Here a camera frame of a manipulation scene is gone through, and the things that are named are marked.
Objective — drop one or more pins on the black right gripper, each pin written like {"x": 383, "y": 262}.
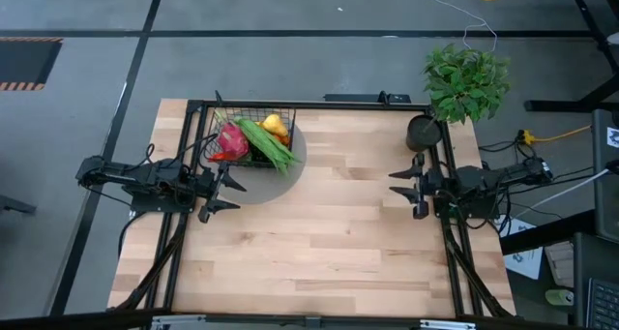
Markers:
{"x": 430, "y": 185}

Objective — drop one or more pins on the black aluminium table frame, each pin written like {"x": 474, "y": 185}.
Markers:
{"x": 314, "y": 105}

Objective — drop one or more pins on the pink dragon fruit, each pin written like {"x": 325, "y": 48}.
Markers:
{"x": 233, "y": 141}

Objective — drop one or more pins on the silver metal bracket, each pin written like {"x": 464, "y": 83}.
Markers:
{"x": 171, "y": 320}
{"x": 447, "y": 324}

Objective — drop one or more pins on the green leafy plant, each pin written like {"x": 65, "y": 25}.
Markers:
{"x": 464, "y": 83}

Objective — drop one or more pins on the black hazard-striped floor mat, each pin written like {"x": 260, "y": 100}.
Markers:
{"x": 26, "y": 61}

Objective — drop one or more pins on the green can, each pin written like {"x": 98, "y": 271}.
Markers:
{"x": 559, "y": 297}

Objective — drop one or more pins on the dark computer case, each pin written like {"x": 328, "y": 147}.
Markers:
{"x": 607, "y": 185}

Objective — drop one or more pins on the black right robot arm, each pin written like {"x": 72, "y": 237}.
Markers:
{"x": 488, "y": 180}

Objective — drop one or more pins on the black desk leg frame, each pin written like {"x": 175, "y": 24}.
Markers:
{"x": 587, "y": 22}

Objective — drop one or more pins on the green bean bundle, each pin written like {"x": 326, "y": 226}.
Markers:
{"x": 266, "y": 143}

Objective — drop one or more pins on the black desk beam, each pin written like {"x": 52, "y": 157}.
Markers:
{"x": 546, "y": 232}

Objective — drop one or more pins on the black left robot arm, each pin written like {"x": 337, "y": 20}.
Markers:
{"x": 145, "y": 180}

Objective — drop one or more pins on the grey round plate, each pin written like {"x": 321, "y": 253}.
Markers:
{"x": 271, "y": 189}

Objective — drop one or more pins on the white printed paper sheet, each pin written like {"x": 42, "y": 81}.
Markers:
{"x": 524, "y": 262}

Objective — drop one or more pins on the black keyboard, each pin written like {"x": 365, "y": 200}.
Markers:
{"x": 604, "y": 305}

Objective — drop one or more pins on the black plant pot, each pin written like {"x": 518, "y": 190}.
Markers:
{"x": 423, "y": 134}

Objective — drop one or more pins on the yellow pear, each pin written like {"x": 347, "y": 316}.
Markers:
{"x": 274, "y": 125}

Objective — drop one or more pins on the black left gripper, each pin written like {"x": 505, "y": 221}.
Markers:
{"x": 209, "y": 182}

